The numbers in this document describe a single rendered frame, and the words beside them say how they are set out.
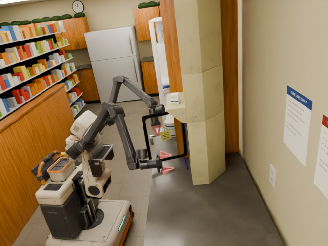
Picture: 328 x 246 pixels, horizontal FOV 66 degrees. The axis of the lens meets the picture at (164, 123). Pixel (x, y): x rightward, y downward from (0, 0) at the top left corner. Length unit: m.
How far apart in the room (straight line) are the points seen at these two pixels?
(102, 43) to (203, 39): 5.21
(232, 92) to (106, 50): 4.93
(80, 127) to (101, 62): 4.68
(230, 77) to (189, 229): 1.05
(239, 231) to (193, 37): 1.06
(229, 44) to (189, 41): 0.48
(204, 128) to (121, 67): 5.12
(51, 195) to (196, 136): 1.33
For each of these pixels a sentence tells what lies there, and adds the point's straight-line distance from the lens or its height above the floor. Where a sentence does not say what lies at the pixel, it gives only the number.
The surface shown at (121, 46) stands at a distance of 6.45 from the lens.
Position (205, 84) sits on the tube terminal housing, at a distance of 1.50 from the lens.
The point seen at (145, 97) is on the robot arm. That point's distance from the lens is 1.97.
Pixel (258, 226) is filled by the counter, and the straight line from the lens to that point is 1.55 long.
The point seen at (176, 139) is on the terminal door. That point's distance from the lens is 1.93.
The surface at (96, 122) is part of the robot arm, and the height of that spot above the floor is 1.41.
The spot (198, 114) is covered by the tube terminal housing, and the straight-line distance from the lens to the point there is 1.54.
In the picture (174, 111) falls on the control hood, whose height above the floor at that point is 1.50.
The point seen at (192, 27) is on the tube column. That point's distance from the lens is 1.42.
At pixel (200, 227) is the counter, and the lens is 1.52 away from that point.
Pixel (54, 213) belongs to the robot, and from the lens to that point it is 2.47.
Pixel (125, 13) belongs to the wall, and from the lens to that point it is 7.06.
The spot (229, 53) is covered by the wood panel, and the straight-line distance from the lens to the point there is 1.85.
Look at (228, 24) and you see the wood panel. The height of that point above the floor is 1.92.
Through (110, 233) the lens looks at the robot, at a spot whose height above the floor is 0.28.
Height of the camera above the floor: 2.05
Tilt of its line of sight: 24 degrees down
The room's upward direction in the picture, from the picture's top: 8 degrees counter-clockwise
